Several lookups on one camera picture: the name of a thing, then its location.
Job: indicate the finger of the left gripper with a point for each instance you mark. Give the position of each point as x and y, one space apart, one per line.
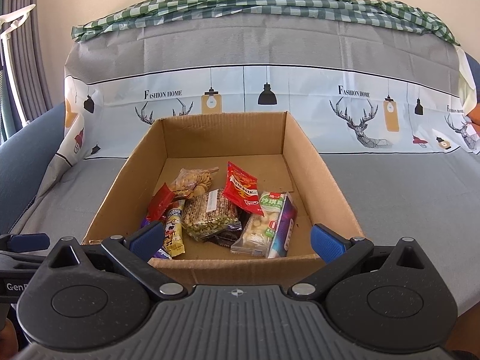
24 243

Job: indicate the red spicy strip packet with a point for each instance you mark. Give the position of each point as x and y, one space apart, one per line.
241 190

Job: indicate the purple white sachet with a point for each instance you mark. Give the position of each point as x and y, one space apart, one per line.
285 225

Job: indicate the purple cow candy pack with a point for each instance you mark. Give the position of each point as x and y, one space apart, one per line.
152 240

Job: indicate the white floor stand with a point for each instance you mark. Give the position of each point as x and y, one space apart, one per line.
15 20

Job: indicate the deer print sofa cover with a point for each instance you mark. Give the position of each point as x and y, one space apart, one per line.
387 110

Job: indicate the orange cushion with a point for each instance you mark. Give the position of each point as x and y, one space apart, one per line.
474 115

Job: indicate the red square snack packet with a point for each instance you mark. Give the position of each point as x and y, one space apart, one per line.
159 203

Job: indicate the black truffle cracker pack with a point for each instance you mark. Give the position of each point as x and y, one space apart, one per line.
232 233

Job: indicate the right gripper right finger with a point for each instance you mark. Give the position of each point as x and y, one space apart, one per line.
340 255

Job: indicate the blue sofa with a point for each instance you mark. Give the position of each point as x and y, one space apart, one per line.
24 160

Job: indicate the clear bag of crackers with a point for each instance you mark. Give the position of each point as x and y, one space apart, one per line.
191 183

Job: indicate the brown cardboard box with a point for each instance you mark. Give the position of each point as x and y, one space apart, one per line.
273 148

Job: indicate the round seed brittle pack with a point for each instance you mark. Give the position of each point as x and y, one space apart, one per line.
209 214

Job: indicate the person's left hand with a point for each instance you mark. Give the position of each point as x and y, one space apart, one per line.
8 341

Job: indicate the green checkered cloth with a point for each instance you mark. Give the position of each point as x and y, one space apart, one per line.
393 15

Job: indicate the yellow cow candy pack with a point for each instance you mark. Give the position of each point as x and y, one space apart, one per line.
173 239

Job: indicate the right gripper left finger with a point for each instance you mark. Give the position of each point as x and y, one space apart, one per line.
126 254

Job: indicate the grey curtain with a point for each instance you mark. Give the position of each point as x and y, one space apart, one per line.
29 71

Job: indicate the green sachima pack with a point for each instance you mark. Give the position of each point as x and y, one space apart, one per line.
260 229

